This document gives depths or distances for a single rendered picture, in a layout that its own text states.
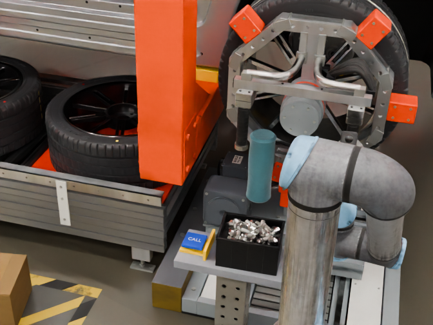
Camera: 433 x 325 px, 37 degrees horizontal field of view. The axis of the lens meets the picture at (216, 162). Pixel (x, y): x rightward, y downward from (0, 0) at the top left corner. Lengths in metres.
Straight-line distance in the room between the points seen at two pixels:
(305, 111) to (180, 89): 0.41
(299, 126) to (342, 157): 0.84
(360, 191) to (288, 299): 0.37
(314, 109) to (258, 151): 0.26
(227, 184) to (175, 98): 0.53
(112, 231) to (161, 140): 0.57
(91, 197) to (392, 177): 1.55
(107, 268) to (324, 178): 1.64
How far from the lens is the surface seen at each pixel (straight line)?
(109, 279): 2.74
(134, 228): 2.63
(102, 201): 2.61
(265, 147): 2.20
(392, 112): 2.23
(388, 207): 1.33
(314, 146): 1.30
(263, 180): 2.27
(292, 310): 1.55
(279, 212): 2.71
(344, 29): 2.12
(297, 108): 2.09
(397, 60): 2.24
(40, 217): 2.80
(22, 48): 4.82
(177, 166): 2.29
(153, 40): 2.10
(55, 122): 2.79
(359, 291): 2.65
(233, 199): 2.51
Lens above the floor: 1.86
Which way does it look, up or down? 33 degrees down
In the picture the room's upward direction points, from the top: 2 degrees clockwise
